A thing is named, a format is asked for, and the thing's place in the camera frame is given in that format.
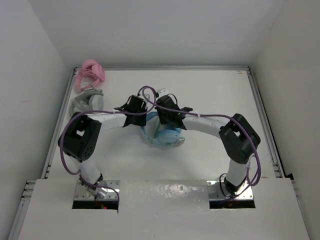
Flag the blue headphones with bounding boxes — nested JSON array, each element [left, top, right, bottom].
[[140, 111, 185, 148]]

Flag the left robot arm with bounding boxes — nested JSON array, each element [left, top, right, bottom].
[[58, 95, 148, 190]]

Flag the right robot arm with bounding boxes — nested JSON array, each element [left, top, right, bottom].
[[155, 94, 261, 196]]

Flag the grey headphones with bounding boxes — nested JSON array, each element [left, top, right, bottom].
[[69, 87, 104, 117]]

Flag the pink headphones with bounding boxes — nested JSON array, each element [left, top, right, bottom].
[[74, 59, 106, 93]]

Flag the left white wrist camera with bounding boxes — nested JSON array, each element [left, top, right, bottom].
[[141, 93, 151, 99]]

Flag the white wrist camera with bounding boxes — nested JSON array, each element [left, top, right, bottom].
[[156, 88, 170, 98], [141, 93, 151, 99]]

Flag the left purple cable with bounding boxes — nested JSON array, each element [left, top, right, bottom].
[[59, 85, 156, 208]]

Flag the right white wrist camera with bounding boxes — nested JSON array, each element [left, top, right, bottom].
[[156, 88, 170, 98]]

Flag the aluminium table frame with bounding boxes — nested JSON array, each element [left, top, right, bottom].
[[9, 68, 308, 240]]

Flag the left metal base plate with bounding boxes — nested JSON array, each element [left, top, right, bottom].
[[74, 180, 121, 201]]

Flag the metal base plate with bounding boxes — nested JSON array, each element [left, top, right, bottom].
[[74, 180, 121, 201], [207, 179, 254, 201]]

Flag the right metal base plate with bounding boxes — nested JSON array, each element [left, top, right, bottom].
[[207, 179, 254, 201]]

